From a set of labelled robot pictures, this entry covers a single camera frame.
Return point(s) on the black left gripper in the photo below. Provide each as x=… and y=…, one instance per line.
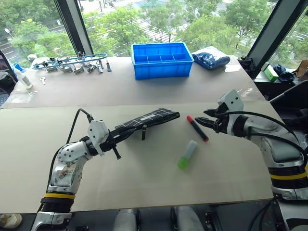
x=108, y=144

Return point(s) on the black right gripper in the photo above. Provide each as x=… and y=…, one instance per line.
x=220, y=120

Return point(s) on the black grid pouch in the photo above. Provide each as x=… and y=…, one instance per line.
x=154, y=118

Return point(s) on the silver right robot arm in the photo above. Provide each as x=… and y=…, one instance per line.
x=276, y=144

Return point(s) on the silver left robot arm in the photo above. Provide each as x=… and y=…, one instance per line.
x=67, y=154

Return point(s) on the red marker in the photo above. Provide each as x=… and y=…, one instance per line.
x=198, y=129

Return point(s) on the green highlighter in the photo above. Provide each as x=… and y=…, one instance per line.
x=187, y=155

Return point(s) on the clear plastic wrapper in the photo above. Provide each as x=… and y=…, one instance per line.
x=249, y=92
x=22, y=95

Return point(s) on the blue plastic bag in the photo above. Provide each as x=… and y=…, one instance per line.
x=210, y=60

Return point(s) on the black bag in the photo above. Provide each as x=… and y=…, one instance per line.
x=246, y=67

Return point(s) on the blue plastic divided crate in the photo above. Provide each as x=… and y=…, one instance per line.
x=161, y=61

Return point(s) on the blue clothes clip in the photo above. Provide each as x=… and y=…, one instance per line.
x=109, y=68

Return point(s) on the grey rounded shape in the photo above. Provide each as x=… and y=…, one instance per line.
x=125, y=221

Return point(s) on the green and white box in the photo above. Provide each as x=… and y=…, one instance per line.
x=270, y=72

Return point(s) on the metal clothes clip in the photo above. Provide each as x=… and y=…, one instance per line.
x=65, y=69
x=79, y=70
x=99, y=67
x=91, y=68
x=51, y=69

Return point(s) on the dark blue cloth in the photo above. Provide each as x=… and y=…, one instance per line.
x=285, y=73

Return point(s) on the blue clip hanger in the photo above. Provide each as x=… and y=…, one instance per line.
x=72, y=60

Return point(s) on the black binder clip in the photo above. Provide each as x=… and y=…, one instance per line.
x=52, y=60
x=43, y=65
x=60, y=62
x=80, y=54

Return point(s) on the small silver key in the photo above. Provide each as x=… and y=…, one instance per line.
x=43, y=80

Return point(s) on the brown cardboard piece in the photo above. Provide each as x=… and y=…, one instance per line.
x=302, y=68

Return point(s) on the white bottle with blue cap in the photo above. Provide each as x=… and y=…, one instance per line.
x=24, y=78

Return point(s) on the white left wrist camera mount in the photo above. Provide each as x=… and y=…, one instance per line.
x=97, y=133

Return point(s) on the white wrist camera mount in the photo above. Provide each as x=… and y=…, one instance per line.
x=233, y=99
x=97, y=133

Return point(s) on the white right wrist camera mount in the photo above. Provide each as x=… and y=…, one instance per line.
x=233, y=99

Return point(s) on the black window frame post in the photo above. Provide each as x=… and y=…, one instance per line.
x=74, y=26
x=272, y=31

